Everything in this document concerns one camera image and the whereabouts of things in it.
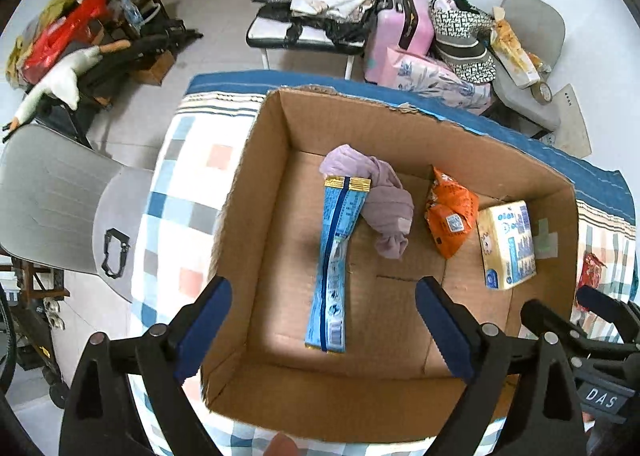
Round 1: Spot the yellow snack bag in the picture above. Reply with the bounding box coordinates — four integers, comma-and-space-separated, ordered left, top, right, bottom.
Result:
490, 19, 543, 90

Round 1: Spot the floral pink package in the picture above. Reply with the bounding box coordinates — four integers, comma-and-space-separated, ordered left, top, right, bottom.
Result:
385, 47, 493, 112

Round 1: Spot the orange snack packet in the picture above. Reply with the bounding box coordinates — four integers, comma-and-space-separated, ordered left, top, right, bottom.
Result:
426, 166, 480, 259

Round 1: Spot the white goose plush toy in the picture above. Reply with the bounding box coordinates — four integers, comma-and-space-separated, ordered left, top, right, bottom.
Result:
2, 39, 133, 132

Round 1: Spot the black folded stroller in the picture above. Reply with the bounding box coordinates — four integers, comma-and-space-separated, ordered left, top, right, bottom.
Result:
95, 19, 203, 68

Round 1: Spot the large cardboard box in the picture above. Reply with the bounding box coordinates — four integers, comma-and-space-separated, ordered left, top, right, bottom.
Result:
200, 85, 581, 444

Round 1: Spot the grey flat board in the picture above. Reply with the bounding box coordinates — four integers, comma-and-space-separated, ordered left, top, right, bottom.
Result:
542, 84, 592, 158

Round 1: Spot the black bicycle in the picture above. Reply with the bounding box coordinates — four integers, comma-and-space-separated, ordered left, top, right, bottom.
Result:
0, 281, 70, 408

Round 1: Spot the blue snack packet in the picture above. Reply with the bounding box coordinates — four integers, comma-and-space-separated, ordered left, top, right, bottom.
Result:
305, 176, 372, 353

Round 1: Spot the purple cloth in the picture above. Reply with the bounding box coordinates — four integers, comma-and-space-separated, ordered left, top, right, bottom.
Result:
320, 145, 416, 261

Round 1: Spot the red plastic bag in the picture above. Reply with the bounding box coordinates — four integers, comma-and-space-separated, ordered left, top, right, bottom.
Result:
22, 0, 108, 84

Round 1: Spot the yellow tissue pack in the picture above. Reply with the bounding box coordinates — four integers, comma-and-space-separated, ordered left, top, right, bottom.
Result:
477, 200, 537, 291

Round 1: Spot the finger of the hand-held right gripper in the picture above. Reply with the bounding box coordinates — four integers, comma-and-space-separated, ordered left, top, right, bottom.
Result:
520, 300, 631, 363
575, 285, 640, 334

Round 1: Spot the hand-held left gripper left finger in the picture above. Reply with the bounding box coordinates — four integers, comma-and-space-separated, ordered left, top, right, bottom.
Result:
59, 276, 234, 456

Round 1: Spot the red snack packet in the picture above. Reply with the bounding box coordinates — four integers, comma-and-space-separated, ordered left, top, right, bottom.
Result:
575, 252, 607, 309

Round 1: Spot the small brown cardboard box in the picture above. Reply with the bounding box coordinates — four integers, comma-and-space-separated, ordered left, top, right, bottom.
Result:
132, 51, 176, 86

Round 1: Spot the black white patterned bag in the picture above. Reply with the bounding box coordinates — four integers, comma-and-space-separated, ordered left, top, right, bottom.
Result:
429, 0, 498, 83

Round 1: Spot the grey chair with clutter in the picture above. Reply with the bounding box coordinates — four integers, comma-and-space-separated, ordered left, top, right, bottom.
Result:
492, 0, 567, 133

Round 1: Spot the grey chair with black clip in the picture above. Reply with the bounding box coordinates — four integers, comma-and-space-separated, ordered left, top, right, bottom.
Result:
0, 123, 156, 304

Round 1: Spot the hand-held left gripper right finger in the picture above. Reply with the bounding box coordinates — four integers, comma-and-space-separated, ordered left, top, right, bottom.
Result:
415, 276, 587, 456

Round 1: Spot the pink suitcase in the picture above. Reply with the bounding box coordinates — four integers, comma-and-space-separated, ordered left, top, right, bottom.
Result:
364, 0, 435, 83

